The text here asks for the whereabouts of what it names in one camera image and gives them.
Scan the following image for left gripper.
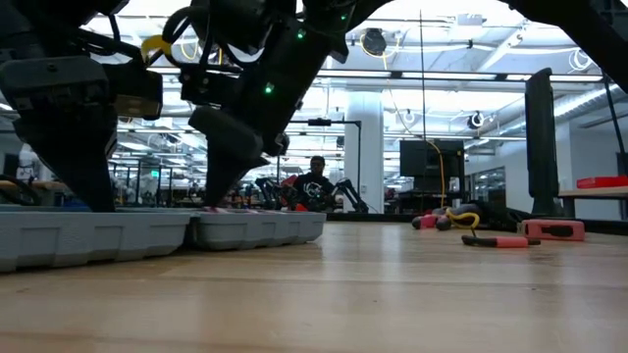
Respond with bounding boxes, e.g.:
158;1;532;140
0;56;120;214

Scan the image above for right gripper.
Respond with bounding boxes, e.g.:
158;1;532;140
188;19;340;210

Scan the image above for grey plastic tool case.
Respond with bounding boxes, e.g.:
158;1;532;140
0;205;329;275

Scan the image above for red handled pliers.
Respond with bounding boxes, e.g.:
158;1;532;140
410;213;453;231

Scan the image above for small red black tool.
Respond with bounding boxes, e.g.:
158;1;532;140
460;234;542;249

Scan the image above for red tape measure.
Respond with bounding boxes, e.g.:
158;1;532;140
518;218;587;242

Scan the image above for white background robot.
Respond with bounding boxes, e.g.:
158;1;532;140
17;144;50;182

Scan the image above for person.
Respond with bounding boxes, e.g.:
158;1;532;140
292;155;345;212

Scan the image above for white building column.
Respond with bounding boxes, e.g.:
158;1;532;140
342;90;386;215

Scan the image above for black monitor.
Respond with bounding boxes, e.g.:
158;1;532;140
399;139;466;193

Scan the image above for black work glove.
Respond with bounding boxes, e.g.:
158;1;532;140
434;206;529;232
453;200;521;220

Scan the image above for wooden side table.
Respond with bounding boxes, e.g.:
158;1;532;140
557;185;628;220

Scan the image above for distant red bin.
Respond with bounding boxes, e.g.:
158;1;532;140
576;175;628;190

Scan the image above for thin black pole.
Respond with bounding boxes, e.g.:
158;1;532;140
602;73;628;154

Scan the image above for black camera stand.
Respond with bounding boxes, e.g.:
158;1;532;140
288;117;363;207

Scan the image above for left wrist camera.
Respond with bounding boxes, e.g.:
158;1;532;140
101;62;165;123

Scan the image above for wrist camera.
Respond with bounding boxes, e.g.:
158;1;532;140
101;62;165;123
179;62;246;108

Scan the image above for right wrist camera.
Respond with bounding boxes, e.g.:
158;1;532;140
179;62;246;108

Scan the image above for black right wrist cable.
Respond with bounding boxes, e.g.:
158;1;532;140
161;2;276;68

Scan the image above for yellow hanging cable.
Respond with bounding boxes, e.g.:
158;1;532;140
425;139;445;210

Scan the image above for black upright post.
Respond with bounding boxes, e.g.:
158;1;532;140
523;67;561;217

